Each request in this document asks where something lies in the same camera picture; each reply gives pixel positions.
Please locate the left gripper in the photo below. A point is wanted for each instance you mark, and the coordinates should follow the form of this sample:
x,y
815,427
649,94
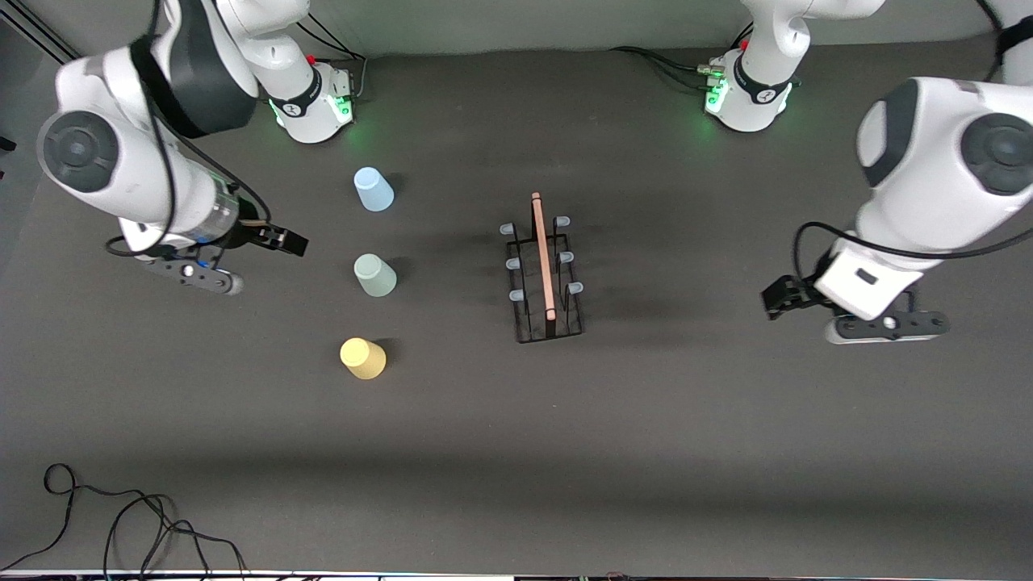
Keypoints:
x,y
800,291

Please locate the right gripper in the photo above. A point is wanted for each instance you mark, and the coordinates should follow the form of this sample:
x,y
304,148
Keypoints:
x,y
248,236

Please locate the pale green plastic cup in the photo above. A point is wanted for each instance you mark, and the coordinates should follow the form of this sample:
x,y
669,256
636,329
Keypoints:
x,y
375,277

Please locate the yellow plastic cup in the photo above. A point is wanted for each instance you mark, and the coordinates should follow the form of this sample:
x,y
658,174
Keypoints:
x,y
363,359

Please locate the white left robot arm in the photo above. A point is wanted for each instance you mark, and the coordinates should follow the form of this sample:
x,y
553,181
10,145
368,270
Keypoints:
x,y
928,161

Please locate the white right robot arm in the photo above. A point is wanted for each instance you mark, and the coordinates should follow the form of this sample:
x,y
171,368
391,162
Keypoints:
x,y
113,97

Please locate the pale blue plastic cup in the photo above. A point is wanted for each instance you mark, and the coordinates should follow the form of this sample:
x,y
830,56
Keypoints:
x,y
374,192

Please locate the dark grey table mat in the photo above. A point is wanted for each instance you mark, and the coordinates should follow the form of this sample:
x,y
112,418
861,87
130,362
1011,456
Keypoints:
x,y
565,444

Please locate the small black bracket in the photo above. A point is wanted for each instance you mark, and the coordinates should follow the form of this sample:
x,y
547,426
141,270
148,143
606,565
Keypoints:
x,y
6,145

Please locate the black aluminium frame rail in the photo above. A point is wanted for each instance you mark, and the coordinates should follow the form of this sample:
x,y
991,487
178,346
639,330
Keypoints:
x,y
36,36

